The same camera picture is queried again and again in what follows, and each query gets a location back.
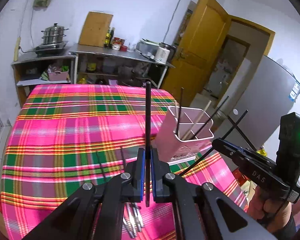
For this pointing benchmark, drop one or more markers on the red lidded jar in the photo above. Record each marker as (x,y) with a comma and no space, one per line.
(117,43)

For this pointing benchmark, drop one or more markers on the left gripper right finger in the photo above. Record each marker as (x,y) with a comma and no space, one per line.
(161,191)

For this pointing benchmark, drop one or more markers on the yellow wooden door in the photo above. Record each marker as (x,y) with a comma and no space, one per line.
(197,51)

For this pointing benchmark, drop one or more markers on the light wooden chopstick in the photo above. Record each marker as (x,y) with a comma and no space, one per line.
(186,135)

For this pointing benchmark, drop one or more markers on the stainless steel steamer pot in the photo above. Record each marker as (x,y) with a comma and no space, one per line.
(53,34)

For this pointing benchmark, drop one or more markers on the pink plaid tablecloth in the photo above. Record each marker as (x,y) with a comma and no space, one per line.
(65,161)

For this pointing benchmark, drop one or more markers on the pink plastic utensil holder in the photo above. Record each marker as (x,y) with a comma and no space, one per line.
(184,131)

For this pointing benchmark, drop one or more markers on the grey refrigerator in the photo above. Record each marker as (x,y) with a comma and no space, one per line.
(270,94)

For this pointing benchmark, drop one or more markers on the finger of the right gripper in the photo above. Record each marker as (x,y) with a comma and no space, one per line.
(220,146)
(233,149)

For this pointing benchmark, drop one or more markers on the white electric kettle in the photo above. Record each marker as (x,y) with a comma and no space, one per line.
(162,55)

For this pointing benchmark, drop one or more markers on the dark oil bottle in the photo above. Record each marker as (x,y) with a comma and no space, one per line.
(111,37)

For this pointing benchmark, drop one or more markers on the metal kitchen shelf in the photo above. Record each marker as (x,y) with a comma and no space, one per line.
(86,64)

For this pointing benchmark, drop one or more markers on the right hand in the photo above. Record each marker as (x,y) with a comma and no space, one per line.
(259,206)

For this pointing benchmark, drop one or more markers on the wooden cutting board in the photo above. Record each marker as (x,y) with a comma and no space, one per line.
(95,28)

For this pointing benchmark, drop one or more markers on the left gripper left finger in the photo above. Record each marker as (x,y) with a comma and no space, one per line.
(133,192)

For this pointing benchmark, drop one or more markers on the pink storage basket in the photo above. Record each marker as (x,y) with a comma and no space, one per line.
(58,76)

